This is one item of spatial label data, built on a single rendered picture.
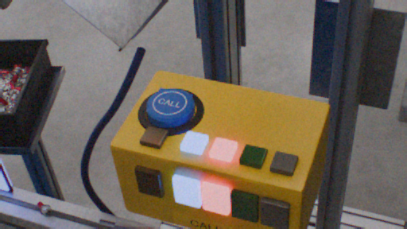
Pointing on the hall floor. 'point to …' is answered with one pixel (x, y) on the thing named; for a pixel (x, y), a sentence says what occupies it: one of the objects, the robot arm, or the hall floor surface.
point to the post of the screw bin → (43, 172)
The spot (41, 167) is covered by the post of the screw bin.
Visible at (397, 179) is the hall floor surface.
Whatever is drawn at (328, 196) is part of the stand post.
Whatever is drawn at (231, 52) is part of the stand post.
